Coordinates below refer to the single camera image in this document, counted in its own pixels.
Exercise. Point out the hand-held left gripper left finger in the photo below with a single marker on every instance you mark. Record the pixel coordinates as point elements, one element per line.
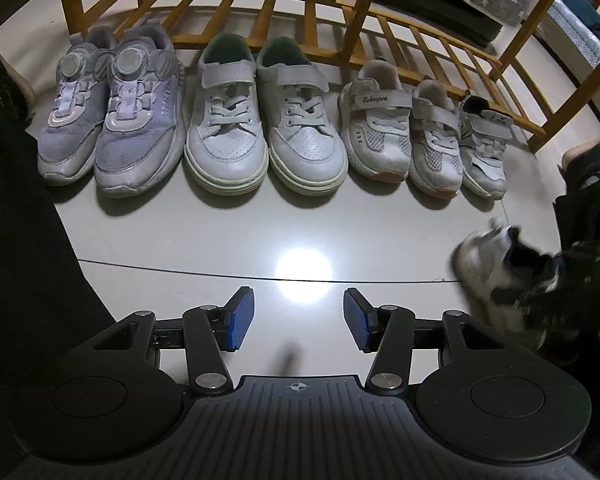
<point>240,320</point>

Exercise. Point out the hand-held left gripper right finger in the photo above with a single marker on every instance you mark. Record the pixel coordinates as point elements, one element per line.
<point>357,322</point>

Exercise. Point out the purple dial sneaker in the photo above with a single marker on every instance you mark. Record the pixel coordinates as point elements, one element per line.
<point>135,150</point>
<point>65,135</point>

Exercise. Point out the bamboo shoe rack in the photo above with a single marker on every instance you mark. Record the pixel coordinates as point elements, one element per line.
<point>72,0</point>

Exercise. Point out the white green-lined sneaker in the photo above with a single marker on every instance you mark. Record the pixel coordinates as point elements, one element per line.
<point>225,150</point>
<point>305,150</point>

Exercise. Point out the white mesh orange-soled sneaker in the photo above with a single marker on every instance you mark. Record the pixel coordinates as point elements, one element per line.
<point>380,145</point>
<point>437,160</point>

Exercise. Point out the person's left black shoe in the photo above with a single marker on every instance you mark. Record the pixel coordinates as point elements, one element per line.
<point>0,90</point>

